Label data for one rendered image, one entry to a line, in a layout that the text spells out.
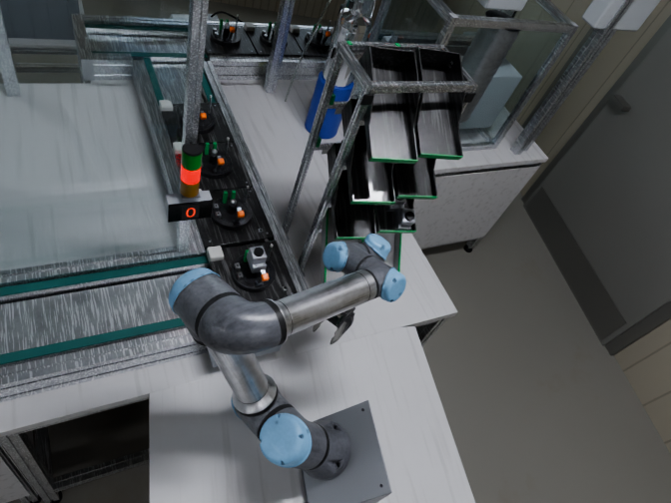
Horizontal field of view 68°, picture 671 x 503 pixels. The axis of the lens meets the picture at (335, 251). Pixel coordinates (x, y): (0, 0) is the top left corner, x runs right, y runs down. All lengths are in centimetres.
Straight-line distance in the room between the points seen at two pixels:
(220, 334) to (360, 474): 62
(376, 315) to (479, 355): 134
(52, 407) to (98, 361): 17
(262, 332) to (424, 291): 109
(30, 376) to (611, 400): 298
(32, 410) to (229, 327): 75
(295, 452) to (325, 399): 38
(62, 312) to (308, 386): 74
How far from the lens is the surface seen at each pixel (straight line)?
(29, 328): 162
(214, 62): 250
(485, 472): 279
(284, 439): 127
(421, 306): 191
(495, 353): 312
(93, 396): 156
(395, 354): 176
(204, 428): 152
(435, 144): 142
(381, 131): 134
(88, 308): 162
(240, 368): 119
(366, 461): 140
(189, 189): 139
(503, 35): 228
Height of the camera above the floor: 230
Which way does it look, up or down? 49 degrees down
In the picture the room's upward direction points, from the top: 24 degrees clockwise
